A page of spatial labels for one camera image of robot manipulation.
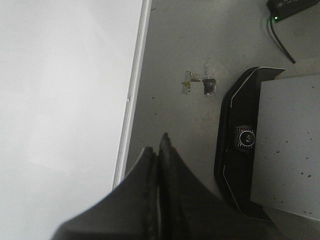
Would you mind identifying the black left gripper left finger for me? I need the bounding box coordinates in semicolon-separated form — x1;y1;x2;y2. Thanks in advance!
52;147;159;240

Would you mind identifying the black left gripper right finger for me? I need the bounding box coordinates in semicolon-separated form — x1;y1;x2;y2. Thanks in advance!
158;133;285;240

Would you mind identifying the black robot mobile base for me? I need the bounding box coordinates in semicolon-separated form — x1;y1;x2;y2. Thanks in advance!
214;66;284;222

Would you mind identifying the black box with green light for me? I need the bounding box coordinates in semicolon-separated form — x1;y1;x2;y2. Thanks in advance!
266;0;320;22

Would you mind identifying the white whiteboard with aluminium frame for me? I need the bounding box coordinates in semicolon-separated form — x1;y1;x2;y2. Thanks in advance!
0;0;151;240

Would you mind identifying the black cable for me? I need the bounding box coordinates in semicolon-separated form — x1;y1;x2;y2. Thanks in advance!
266;19;297;64

